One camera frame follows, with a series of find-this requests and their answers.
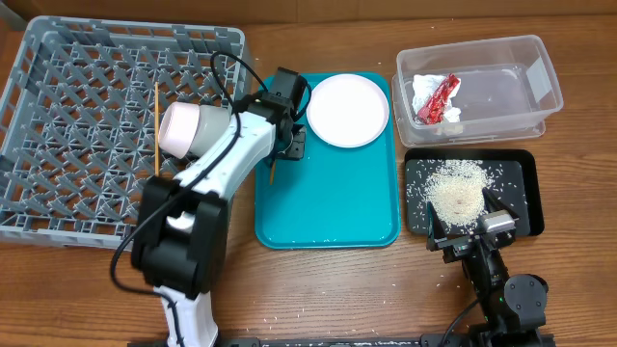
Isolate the white paper cup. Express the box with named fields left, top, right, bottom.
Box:
left=166, top=211, right=195, bottom=233

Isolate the teal plastic tray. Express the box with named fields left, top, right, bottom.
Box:
left=254, top=71, right=402, bottom=251

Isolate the white tissue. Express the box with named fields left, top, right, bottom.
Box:
left=412, top=74, right=461, bottom=125

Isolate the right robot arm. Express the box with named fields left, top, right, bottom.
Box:
left=420, top=188, right=556, bottom=347

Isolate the large white plate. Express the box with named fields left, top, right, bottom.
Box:
left=307, top=73, right=389, bottom=148

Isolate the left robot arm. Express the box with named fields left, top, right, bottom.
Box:
left=109, top=67, right=311, bottom=346

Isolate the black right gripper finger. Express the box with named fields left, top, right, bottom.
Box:
left=482, top=188, right=519, bottom=221
left=427, top=202, right=446, bottom=241

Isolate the grey dish rack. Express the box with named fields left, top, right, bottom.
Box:
left=1, top=16, right=252, bottom=249

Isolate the pile of rice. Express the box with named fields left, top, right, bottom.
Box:
left=406, top=159, right=497, bottom=234

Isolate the black waste tray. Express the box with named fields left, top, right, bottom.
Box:
left=404, top=148, right=545, bottom=237

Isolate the red snack wrapper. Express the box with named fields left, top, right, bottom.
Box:
left=416, top=73, right=460, bottom=125

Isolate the wooden chopstick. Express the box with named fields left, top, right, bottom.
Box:
left=269, top=160, right=277, bottom=185
left=153, top=82, right=160, bottom=176

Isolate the clear plastic bin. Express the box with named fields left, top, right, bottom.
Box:
left=392, top=35, right=564, bottom=147

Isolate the grey bowl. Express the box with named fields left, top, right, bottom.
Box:
left=188, top=105, right=230, bottom=156

